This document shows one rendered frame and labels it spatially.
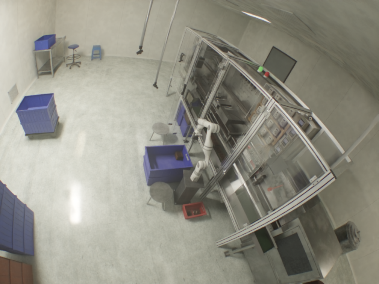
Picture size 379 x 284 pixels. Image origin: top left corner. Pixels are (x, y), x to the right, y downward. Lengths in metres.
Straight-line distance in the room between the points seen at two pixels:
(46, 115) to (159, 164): 1.94
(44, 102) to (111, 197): 2.00
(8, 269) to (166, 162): 2.48
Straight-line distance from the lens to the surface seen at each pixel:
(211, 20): 6.75
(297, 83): 5.27
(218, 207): 2.64
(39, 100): 3.28
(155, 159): 2.47
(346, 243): 3.38
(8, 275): 2.12
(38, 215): 2.58
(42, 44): 5.03
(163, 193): 2.17
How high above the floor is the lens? 2.18
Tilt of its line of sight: 43 degrees down
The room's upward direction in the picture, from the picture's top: 24 degrees clockwise
